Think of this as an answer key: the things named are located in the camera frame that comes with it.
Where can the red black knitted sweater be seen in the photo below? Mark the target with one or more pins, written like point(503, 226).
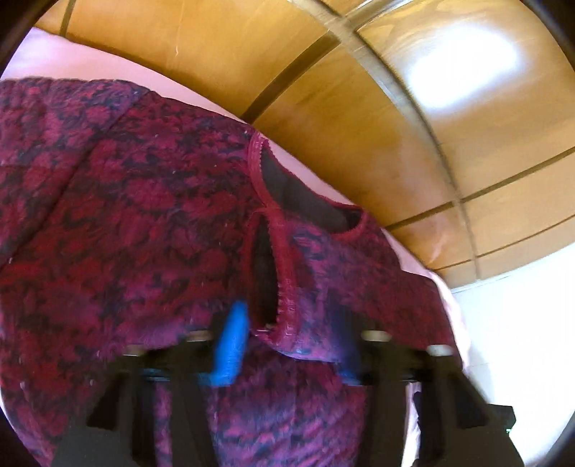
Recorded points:
point(134, 202)

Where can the pink bedsheet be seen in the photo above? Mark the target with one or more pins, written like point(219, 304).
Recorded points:
point(67, 58)

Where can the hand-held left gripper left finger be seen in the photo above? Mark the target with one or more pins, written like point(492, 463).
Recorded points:
point(230, 345)

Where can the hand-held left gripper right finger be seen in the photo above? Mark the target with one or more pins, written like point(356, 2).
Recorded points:
point(350, 375)

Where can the wooden panelled wardrobe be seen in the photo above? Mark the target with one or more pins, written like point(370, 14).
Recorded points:
point(359, 134)

